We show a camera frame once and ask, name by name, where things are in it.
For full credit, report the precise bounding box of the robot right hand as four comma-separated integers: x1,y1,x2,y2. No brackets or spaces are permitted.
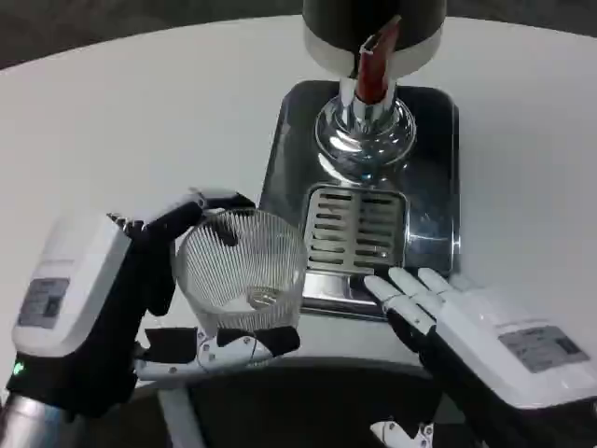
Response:
363,267,597,442

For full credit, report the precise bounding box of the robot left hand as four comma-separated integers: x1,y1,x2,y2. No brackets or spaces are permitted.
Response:
4,187,302,422

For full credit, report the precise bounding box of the clear ribbed glass cup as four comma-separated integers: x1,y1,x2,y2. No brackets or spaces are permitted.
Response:
173,208,310,335

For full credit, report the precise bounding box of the steel drip tray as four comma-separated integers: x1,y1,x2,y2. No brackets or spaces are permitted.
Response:
257,78,464,324

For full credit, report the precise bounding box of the white table leg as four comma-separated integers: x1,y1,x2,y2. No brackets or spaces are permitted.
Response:
157,385,207,448

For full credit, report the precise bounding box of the slotted steel drip grid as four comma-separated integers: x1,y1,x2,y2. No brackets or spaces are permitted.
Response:
304,185,408,274

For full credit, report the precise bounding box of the red dispenser tap lever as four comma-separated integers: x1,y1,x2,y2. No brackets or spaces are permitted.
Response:
355,14,403,105

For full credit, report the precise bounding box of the black and chrome drink dispenser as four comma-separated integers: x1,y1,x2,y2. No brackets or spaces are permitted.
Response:
300,0,450,184

